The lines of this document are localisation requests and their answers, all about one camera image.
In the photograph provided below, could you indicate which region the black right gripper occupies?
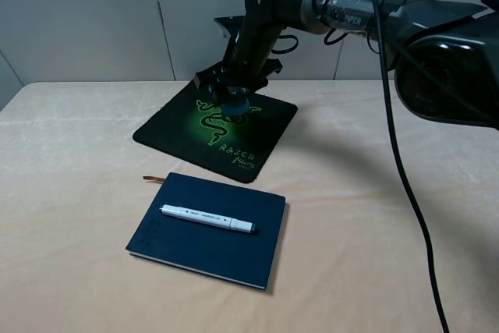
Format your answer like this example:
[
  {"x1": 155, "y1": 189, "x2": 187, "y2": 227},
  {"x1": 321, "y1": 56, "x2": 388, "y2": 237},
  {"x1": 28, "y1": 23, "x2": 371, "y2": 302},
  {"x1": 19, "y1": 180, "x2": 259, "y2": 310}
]
[{"x1": 193, "y1": 58, "x2": 281, "y2": 106}]

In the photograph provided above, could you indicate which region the blue black computer mouse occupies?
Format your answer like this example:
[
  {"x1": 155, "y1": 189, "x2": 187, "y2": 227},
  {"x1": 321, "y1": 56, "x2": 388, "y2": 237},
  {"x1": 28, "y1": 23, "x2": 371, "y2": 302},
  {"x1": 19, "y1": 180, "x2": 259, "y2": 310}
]
[{"x1": 214, "y1": 101, "x2": 250, "y2": 117}]

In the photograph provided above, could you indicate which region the white marker pen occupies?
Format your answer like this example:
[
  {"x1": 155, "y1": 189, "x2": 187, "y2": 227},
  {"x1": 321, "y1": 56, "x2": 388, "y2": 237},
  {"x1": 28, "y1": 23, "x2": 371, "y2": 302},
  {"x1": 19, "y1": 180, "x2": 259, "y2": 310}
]
[{"x1": 159, "y1": 204, "x2": 256, "y2": 233}]

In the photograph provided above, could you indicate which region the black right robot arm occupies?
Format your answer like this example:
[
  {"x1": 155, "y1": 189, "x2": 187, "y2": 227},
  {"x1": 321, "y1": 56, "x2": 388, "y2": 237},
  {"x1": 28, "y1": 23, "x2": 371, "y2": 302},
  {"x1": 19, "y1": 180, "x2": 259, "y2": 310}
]
[{"x1": 193, "y1": 0, "x2": 498, "y2": 128}]

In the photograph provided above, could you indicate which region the dark blue notebook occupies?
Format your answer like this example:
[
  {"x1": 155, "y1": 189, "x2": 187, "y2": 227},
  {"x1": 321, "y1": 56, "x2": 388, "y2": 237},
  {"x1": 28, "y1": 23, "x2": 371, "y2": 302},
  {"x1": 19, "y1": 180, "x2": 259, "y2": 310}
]
[{"x1": 126, "y1": 172, "x2": 285, "y2": 290}]

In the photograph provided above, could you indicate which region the black green Razer mousepad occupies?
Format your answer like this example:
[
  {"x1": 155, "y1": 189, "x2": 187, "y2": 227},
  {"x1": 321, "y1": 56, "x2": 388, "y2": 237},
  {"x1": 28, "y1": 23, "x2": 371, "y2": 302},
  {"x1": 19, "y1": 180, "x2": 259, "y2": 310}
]
[{"x1": 133, "y1": 82, "x2": 298, "y2": 183}]

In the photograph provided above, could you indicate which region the brown ribbon bookmark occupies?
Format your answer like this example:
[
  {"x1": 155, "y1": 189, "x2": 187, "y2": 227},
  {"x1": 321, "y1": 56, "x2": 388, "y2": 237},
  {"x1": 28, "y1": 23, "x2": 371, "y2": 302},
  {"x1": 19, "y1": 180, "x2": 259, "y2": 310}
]
[{"x1": 143, "y1": 175, "x2": 165, "y2": 184}]

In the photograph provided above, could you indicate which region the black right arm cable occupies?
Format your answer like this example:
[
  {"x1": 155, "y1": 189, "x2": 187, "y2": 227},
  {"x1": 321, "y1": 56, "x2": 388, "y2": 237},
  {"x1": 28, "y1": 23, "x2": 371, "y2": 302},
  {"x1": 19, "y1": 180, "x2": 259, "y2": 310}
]
[{"x1": 366, "y1": 0, "x2": 499, "y2": 333}]

